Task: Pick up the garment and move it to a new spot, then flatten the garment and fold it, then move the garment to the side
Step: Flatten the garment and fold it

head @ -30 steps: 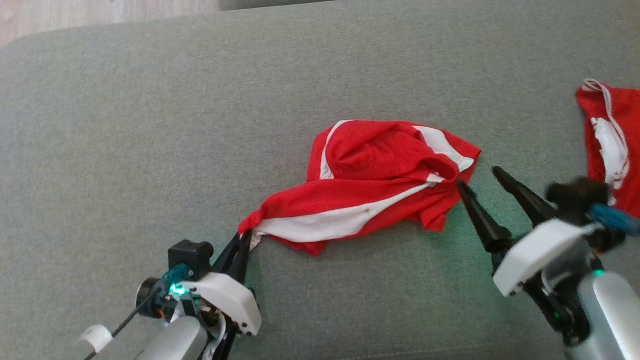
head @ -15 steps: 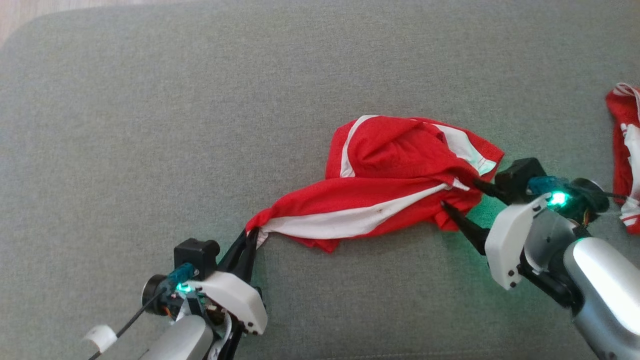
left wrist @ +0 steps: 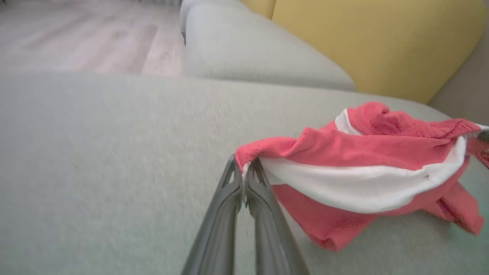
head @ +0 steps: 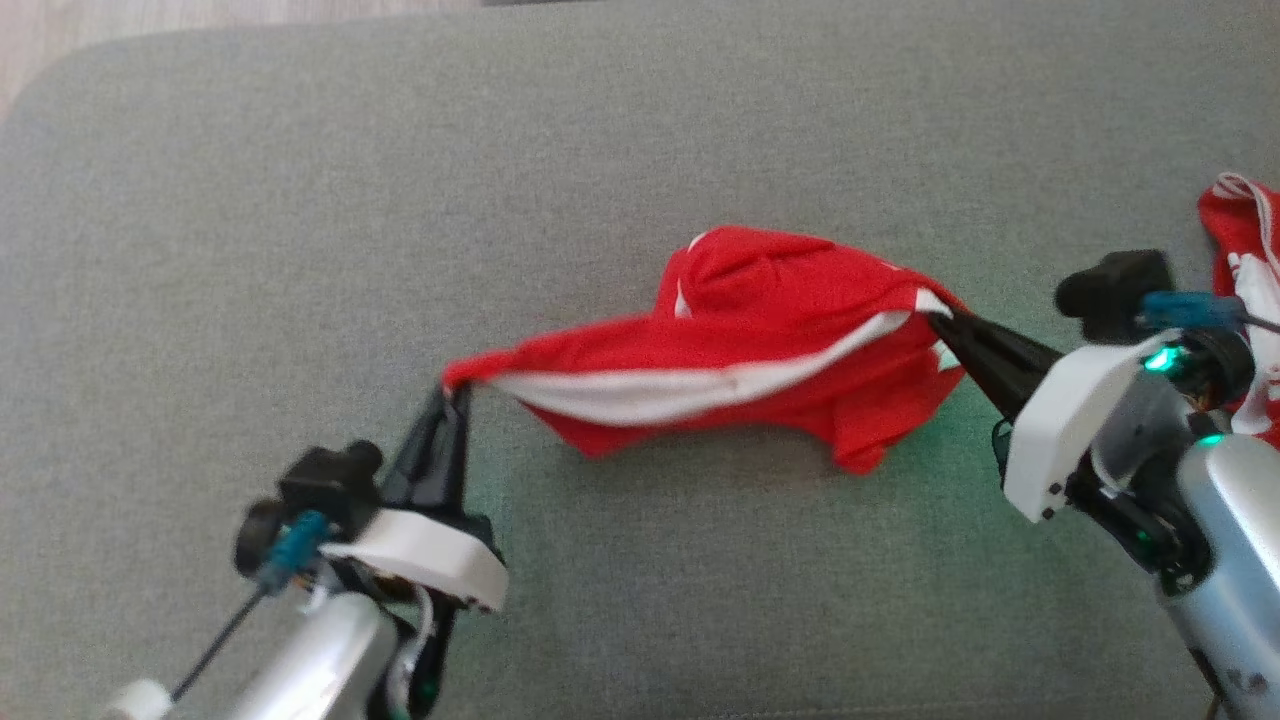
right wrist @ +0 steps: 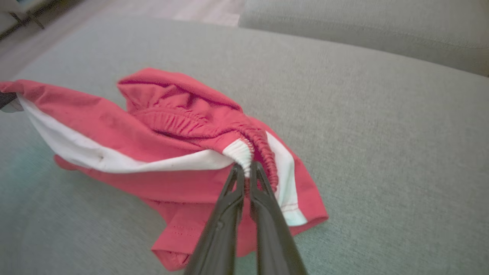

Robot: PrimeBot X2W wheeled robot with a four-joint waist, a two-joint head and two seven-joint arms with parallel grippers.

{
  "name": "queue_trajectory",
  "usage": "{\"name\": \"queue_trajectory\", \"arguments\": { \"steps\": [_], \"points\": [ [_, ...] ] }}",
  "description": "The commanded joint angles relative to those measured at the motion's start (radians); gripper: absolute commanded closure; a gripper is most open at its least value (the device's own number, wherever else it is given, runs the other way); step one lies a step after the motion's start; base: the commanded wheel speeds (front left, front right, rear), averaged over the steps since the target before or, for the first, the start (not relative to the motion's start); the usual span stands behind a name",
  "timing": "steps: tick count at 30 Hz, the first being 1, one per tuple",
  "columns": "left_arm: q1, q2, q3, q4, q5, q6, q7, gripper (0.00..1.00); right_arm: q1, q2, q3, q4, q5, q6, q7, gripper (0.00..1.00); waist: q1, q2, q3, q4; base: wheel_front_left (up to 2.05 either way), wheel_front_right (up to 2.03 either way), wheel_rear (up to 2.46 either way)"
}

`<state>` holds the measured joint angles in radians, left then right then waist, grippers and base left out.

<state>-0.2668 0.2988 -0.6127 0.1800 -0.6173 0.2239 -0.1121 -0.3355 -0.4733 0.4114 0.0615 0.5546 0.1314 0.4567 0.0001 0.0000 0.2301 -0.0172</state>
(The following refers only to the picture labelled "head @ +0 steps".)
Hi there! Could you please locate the right camera cable teal plug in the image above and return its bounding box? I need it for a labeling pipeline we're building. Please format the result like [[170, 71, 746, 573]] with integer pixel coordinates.
[[1138, 290, 1280, 336]]

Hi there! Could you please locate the red polo shirt white collar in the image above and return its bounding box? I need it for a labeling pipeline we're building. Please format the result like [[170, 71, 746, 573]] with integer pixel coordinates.
[[1197, 172, 1280, 449]]

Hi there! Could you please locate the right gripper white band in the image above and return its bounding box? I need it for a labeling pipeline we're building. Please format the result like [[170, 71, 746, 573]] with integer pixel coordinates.
[[926, 310, 1183, 525]]

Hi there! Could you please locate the left camera cable teal plug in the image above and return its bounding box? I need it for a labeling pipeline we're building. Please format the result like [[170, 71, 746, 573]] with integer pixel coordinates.
[[168, 510, 333, 703]]

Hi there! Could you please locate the red shorts white side stripe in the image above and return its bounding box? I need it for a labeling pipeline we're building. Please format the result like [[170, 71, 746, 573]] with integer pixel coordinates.
[[442, 225, 969, 476]]

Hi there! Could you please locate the grey fabric sofa seat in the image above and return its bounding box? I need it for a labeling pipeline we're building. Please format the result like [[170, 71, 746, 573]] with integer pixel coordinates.
[[0, 0, 1280, 720]]

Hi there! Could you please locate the camera cable teal plug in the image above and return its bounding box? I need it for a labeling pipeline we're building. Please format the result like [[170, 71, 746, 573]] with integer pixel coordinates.
[[168, 510, 333, 703], [1138, 290, 1280, 336]]

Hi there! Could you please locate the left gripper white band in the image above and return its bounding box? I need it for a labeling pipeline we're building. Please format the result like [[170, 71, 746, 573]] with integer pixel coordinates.
[[318, 385, 510, 614]]

